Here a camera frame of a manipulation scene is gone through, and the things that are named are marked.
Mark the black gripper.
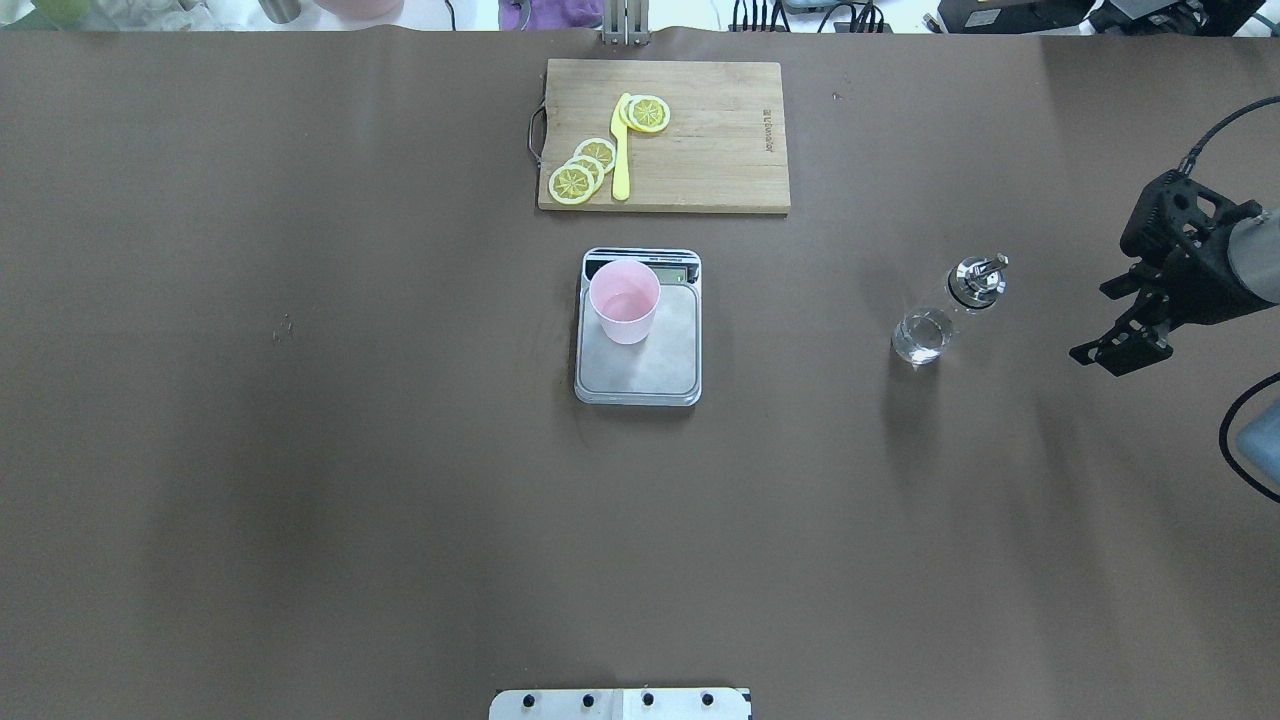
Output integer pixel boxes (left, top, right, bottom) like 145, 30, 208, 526
1069, 170, 1263, 377

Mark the glass sauce bottle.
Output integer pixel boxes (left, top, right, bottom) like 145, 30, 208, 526
891, 252, 1011, 366

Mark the pink plastic cup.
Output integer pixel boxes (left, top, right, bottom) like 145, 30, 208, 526
588, 259, 660, 345

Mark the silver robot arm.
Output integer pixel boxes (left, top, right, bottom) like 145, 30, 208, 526
1068, 170, 1279, 377

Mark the silver kitchen scale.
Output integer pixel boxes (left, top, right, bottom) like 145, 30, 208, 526
573, 247, 701, 407

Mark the wooden cutting board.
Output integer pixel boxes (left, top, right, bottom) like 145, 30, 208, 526
538, 58, 792, 217

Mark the yellow plastic knife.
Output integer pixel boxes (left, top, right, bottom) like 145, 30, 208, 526
611, 94, 631, 202

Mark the purple cloth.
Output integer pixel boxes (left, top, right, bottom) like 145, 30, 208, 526
498, 0, 604, 31

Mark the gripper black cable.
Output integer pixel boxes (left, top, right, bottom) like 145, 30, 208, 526
1180, 95, 1280, 505

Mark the aluminium frame post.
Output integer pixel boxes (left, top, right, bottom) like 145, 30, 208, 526
600, 0, 652, 46

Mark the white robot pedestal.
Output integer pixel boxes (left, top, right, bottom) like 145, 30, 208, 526
488, 687, 754, 719

